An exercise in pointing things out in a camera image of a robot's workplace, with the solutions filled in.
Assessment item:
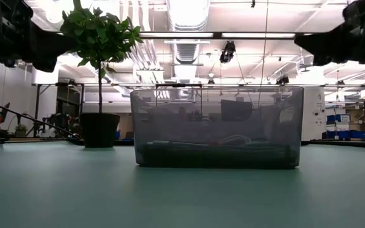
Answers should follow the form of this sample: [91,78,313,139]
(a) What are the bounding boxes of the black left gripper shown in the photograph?
[0,0,75,73]

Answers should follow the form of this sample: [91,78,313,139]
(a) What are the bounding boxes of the white USB-C cable red tie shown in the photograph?
[213,134,253,147]

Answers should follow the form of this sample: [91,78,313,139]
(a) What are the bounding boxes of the green leafy small tree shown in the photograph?
[60,0,144,114]

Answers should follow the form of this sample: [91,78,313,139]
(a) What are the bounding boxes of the white pillar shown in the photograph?
[302,87,328,141]

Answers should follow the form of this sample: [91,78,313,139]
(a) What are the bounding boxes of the small potted plant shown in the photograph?
[14,123,29,138]

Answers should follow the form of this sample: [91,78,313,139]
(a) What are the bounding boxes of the blue storage bins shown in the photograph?
[326,114,365,140]

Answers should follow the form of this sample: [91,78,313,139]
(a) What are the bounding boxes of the black plant pot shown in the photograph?
[79,112,121,149]

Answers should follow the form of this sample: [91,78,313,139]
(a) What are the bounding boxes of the black monitor behind table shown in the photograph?
[221,99,254,122]

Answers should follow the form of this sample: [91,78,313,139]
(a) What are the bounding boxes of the translucent grey plastic bin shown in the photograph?
[129,85,305,170]

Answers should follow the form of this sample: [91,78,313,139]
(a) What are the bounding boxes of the black metal rack frame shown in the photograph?
[32,82,86,137]

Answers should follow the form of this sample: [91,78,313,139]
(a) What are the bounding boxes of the black diagonal frame strut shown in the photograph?
[0,96,82,141]

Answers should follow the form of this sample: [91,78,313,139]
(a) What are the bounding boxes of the black overhead camera on rig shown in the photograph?
[219,41,236,64]

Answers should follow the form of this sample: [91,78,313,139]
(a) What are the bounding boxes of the black overhead frame crossbar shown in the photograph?
[55,30,310,40]

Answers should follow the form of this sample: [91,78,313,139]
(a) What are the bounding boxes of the silver ceiling ventilation duct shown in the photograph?
[165,0,212,84]

